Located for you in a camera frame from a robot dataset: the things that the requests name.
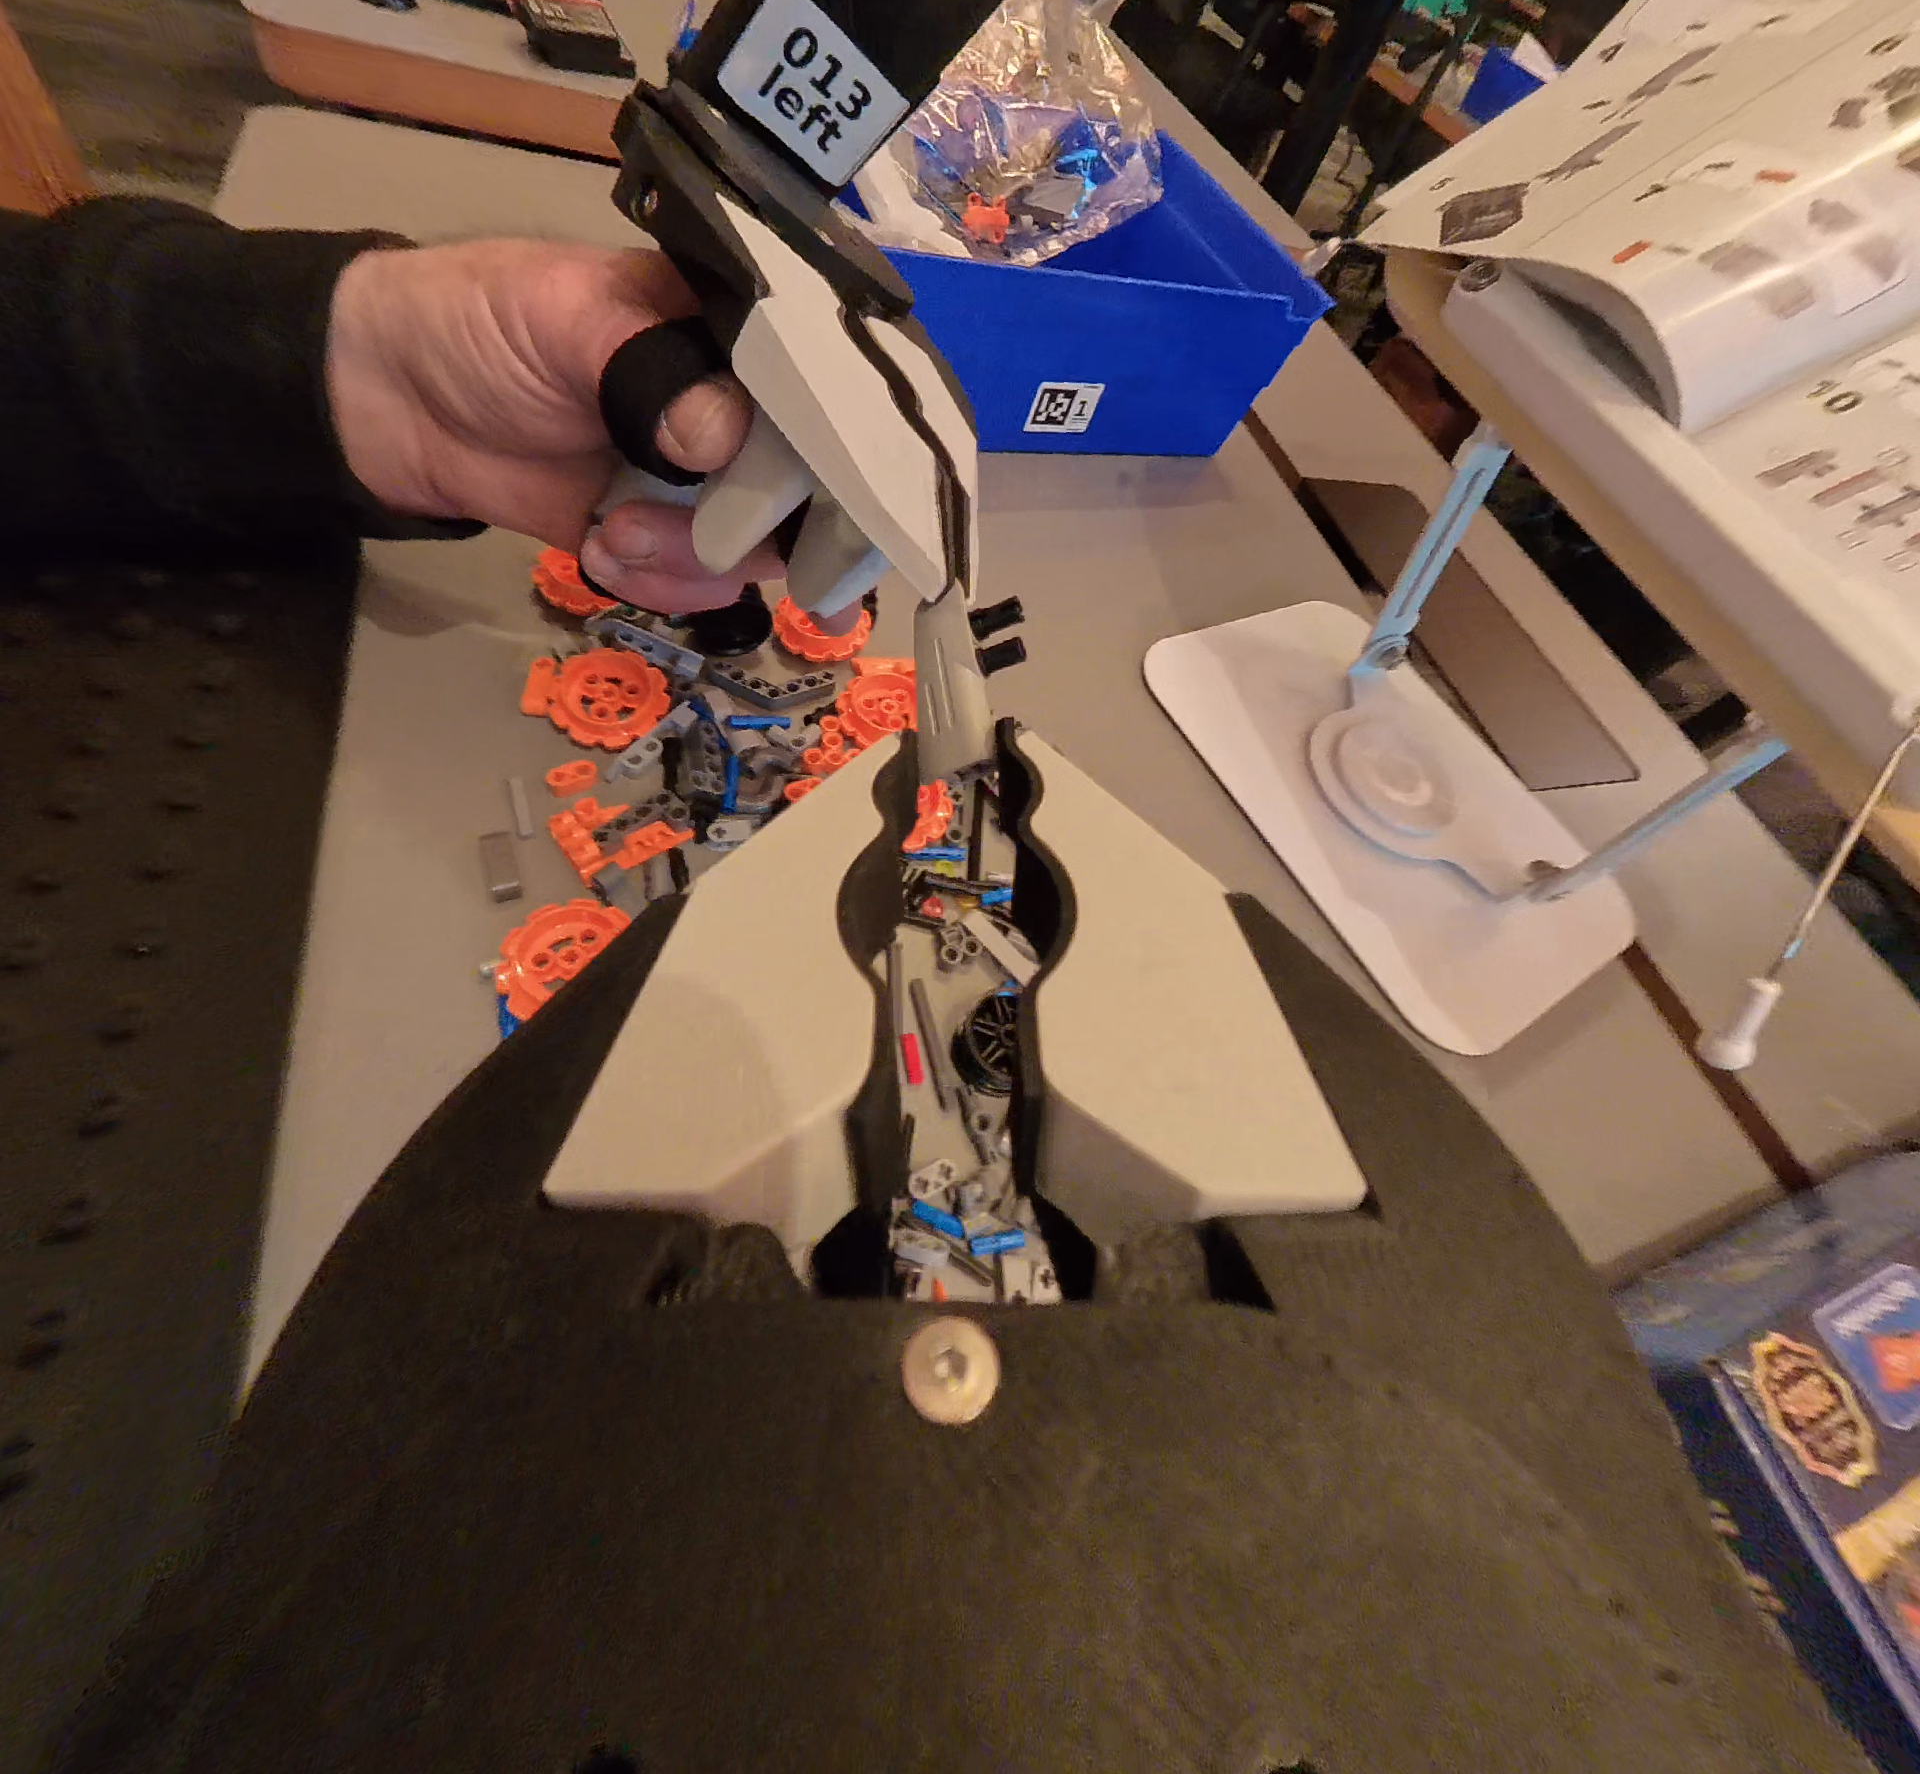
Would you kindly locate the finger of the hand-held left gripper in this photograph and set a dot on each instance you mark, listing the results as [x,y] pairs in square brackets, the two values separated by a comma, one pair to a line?
[840,410]
[840,568]

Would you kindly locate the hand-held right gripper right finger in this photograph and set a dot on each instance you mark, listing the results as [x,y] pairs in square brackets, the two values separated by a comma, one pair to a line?
[1200,1054]

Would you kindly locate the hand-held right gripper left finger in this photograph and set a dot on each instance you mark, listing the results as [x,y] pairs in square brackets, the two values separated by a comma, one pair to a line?
[721,1069]

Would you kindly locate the grey beam piece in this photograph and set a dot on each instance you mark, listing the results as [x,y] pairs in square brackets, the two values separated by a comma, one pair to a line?
[949,678]

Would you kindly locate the black connector pin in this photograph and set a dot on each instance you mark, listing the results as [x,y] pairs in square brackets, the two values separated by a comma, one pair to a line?
[1000,629]

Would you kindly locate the pile of plastic building pieces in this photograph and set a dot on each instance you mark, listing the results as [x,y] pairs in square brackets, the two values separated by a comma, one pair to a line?
[721,754]

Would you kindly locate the person's left hand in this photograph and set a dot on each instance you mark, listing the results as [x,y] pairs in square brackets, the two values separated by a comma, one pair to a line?
[482,394]

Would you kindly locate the clear plastic parts bag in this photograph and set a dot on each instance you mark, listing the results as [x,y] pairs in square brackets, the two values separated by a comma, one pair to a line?
[1052,139]

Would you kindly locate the blue storage bin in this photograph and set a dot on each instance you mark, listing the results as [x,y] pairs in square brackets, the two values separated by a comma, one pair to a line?
[1110,350]

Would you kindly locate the dark grey block piece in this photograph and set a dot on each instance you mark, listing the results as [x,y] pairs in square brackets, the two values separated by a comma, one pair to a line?
[501,864]

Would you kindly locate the small black box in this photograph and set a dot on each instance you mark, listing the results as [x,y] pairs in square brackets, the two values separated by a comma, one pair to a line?
[563,21]

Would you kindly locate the white book stand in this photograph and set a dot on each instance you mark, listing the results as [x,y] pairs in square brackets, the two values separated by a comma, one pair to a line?
[1260,710]

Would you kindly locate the black stand pole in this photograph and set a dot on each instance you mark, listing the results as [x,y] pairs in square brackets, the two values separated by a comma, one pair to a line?
[1386,4]

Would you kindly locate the small blue bin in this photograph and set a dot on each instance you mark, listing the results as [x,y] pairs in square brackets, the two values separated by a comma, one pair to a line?
[1501,83]

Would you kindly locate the blue cardboard kit box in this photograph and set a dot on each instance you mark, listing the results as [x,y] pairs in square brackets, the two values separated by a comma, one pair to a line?
[1801,1414]

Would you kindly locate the instruction booklet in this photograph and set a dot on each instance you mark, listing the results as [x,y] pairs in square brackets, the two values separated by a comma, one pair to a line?
[1712,184]

